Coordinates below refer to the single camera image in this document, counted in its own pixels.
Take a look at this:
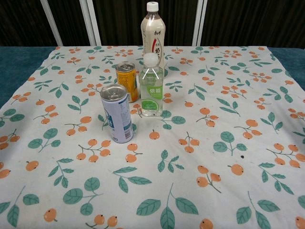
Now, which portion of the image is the orange drink can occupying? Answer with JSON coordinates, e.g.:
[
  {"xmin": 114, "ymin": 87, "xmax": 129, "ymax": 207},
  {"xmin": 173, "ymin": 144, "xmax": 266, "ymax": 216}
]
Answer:
[{"xmin": 115, "ymin": 61, "xmax": 139, "ymax": 104}]

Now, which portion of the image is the milk tea plastic bottle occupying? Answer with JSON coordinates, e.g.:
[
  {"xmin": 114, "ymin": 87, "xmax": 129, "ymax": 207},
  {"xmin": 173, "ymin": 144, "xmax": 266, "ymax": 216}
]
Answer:
[{"xmin": 140, "ymin": 1, "xmax": 166, "ymax": 77}]

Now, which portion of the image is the white frame post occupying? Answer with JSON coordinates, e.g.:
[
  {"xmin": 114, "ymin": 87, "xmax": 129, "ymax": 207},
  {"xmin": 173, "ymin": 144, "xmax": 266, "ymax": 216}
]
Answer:
[
  {"xmin": 79, "ymin": 0, "xmax": 102, "ymax": 46},
  {"xmin": 192, "ymin": 0, "xmax": 208, "ymax": 46},
  {"xmin": 40, "ymin": 0, "xmax": 63, "ymax": 46}
]

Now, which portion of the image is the blue white drink can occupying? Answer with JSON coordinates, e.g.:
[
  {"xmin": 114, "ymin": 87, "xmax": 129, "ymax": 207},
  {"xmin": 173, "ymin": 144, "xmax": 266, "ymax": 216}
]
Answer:
[{"xmin": 100, "ymin": 84, "xmax": 133, "ymax": 144}]

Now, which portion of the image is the floral orange-leaf tablecloth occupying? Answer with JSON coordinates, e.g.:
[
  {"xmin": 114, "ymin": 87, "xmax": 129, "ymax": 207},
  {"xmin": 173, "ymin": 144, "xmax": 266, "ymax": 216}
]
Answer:
[{"xmin": 0, "ymin": 45, "xmax": 305, "ymax": 229}]

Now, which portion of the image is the clear plastic bottle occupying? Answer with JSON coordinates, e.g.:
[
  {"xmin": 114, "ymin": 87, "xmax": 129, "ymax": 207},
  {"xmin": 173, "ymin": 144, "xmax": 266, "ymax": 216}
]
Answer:
[{"xmin": 139, "ymin": 52, "xmax": 165, "ymax": 117}]

